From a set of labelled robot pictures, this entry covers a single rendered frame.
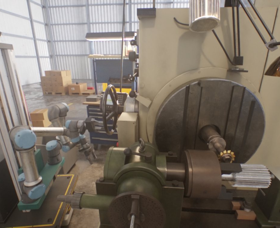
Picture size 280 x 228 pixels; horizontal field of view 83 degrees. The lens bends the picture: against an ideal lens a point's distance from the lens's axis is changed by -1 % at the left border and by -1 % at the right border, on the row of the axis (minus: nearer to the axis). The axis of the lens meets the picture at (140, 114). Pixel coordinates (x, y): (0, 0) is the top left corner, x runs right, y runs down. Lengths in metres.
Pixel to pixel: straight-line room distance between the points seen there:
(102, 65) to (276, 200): 2.97
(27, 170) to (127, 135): 0.78
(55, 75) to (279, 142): 8.50
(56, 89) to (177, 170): 8.47
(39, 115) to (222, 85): 4.28
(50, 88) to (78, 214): 7.54
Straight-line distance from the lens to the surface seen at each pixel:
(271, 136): 1.21
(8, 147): 1.64
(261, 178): 0.81
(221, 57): 0.96
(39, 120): 4.65
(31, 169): 1.39
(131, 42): 1.03
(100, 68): 3.23
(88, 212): 2.22
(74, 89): 8.48
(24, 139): 1.26
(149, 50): 0.90
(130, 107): 1.08
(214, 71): 0.92
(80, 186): 2.54
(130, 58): 1.17
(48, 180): 1.84
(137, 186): 0.58
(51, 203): 1.98
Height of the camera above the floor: 1.65
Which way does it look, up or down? 19 degrees down
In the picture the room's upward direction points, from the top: straight up
